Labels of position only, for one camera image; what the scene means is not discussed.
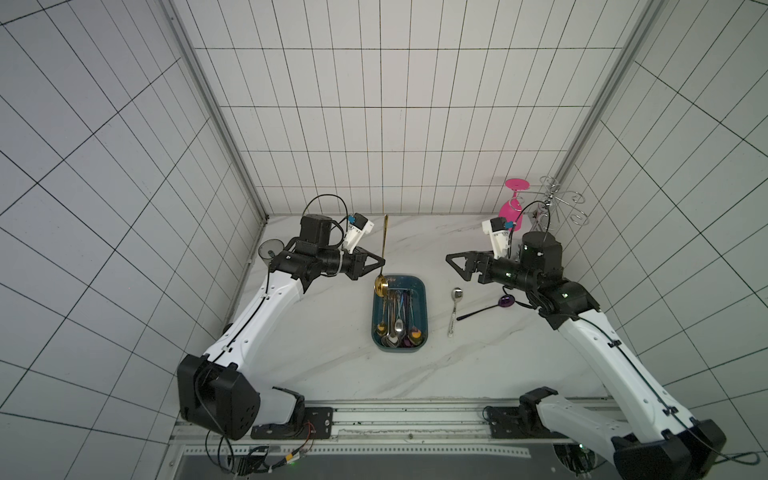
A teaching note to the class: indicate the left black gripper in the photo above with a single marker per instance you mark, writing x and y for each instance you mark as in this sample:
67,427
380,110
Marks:
358,267

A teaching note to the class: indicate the silver spoon clear handle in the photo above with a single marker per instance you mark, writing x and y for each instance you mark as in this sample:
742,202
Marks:
456,296

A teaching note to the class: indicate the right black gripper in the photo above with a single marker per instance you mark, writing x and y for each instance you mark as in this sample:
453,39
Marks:
480,268

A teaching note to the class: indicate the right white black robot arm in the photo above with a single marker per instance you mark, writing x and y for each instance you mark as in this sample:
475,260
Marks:
658,437

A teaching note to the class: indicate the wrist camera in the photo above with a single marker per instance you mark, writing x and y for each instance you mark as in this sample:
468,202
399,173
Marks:
358,226
499,233

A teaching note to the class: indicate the short gold spoon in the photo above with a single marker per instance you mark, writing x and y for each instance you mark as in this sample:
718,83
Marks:
384,321

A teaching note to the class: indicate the purple bowl dark spoon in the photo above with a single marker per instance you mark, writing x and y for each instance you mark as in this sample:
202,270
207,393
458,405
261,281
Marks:
405,315

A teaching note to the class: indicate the teal plastic storage box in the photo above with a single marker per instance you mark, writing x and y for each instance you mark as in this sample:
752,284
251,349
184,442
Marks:
415,285

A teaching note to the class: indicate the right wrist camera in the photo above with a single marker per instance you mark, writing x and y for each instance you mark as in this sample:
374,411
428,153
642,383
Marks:
499,233

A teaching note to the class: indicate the pink upside-down wine glass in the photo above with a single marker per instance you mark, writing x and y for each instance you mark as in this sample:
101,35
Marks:
512,209

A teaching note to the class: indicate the chrome wine glass rack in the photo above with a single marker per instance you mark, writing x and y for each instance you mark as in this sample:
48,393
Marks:
555,204

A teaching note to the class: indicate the black spoon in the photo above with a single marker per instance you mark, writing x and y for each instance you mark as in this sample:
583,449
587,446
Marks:
504,301

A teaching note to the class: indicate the long gold spoon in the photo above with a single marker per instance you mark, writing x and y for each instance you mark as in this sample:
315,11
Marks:
381,284

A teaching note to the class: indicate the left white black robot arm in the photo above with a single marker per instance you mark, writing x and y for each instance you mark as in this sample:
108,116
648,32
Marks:
222,390

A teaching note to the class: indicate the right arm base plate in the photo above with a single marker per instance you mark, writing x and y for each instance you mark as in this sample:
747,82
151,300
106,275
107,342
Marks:
515,423

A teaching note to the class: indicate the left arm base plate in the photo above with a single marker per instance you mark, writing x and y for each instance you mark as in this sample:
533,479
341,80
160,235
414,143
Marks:
314,423

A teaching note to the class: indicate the aluminium mounting rail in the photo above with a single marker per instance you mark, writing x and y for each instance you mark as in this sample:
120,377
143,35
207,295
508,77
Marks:
450,427

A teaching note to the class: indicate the grey translucent cup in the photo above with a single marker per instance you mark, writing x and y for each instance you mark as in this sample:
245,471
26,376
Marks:
269,249

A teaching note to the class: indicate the purple iridescent spoon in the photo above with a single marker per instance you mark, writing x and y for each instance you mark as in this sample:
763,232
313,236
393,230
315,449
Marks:
415,334

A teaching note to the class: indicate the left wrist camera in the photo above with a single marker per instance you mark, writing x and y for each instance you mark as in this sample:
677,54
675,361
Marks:
358,226

